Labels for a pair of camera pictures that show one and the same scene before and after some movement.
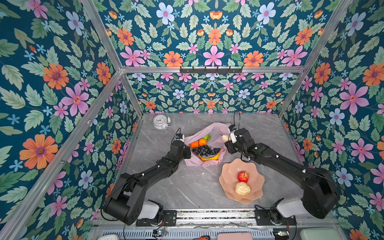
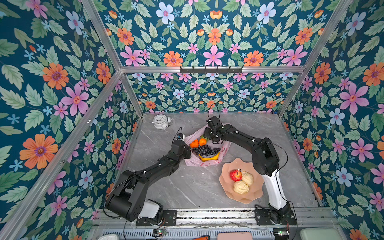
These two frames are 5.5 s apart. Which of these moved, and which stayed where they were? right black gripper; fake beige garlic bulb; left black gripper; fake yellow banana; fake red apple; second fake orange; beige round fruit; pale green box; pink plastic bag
Moved: beige round fruit; fake red apple; right black gripper
Stayed: fake yellow banana; pale green box; second fake orange; pink plastic bag; fake beige garlic bulb; left black gripper
